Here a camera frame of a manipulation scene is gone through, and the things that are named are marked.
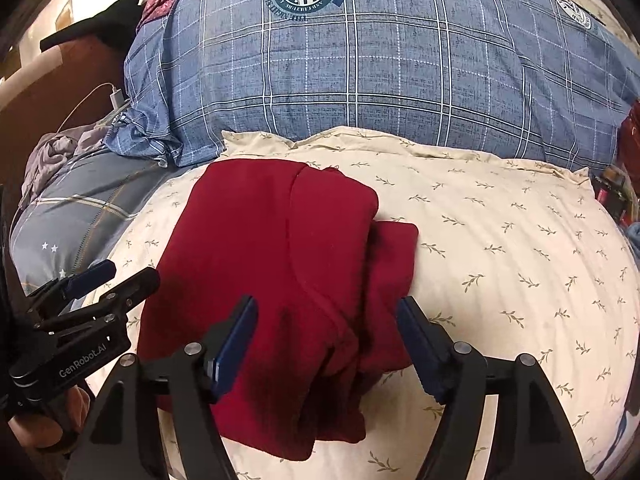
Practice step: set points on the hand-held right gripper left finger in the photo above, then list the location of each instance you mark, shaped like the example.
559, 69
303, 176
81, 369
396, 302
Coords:
235, 350

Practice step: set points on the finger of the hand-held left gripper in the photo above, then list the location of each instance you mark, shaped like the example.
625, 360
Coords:
135, 285
90, 276

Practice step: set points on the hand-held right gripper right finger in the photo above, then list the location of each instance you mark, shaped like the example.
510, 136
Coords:
420, 345

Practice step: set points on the red garment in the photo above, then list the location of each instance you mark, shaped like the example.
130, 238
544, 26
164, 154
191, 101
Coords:
280, 240

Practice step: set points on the person's left hand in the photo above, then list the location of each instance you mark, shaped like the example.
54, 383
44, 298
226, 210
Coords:
40, 432

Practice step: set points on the grey-blue star-print bedding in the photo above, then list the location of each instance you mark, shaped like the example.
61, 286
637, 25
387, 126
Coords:
75, 210

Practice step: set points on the cream leaf-print blanket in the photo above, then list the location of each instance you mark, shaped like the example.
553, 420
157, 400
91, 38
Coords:
500, 270

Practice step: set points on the grey crumpled cloth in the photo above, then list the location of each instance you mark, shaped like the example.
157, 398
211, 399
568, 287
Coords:
45, 157

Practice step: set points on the brown wooden headboard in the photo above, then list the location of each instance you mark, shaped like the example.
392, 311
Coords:
60, 85

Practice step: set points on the dark printed box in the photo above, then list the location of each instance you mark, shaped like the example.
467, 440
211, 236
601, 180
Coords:
612, 192

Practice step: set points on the black cloth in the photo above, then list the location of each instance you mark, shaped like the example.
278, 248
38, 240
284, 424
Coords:
115, 17

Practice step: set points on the blue plaid duvet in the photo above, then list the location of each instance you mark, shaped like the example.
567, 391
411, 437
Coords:
375, 70

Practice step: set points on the red bag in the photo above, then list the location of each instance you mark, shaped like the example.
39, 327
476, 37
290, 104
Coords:
631, 135

